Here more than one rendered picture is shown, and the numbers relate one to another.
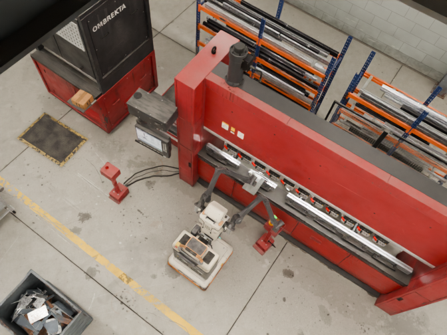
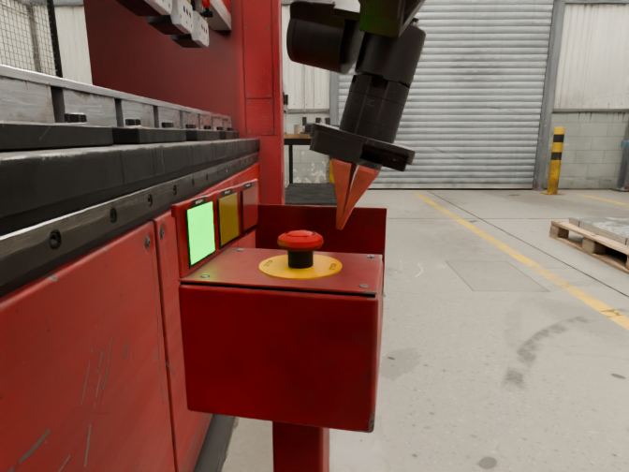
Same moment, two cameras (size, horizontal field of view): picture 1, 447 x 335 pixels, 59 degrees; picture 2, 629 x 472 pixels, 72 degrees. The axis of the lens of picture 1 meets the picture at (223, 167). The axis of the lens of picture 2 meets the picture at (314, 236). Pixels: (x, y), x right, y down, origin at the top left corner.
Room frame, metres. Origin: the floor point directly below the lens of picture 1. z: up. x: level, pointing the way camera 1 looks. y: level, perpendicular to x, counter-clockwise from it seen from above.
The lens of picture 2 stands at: (1.96, -0.37, 0.89)
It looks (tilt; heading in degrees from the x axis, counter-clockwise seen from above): 13 degrees down; 244
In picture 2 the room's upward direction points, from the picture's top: straight up
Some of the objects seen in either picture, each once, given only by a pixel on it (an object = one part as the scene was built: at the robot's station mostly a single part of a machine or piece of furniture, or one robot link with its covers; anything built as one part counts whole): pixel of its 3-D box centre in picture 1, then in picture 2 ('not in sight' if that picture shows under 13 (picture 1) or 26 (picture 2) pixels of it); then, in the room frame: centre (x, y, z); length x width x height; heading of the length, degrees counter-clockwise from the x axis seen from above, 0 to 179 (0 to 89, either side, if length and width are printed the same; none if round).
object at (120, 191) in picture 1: (114, 182); not in sight; (2.18, 1.44, 0.41); 0.25 x 0.20 x 0.83; 154
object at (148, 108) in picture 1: (154, 126); not in sight; (2.47, 0.86, 1.53); 0.51 x 0.25 x 0.85; 69
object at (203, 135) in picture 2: (354, 243); (200, 135); (1.68, -1.71, 0.89); 0.30 x 0.05 x 0.03; 64
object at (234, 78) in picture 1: (244, 65); not in sight; (2.69, -0.04, 2.54); 0.33 x 0.25 x 0.47; 64
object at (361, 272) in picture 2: (274, 225); (300, 280); (1.79, -0.75, 0.75); 0.20 x 0.16 x 0.18; 53
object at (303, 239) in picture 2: not in sight; (300, 253); (1.82, -0.70, 0.79); 0.04 x 0.04 x 0.04
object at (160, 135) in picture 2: (324, 224); (153, 135); (1.86, -1.35, 0.89); 0.30 x 0.05 x 0.03; 64
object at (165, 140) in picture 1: (154, 139); not in sight; (2.37, 0.85, 1.42); 0.45 x 0.12 x 0.36; 69
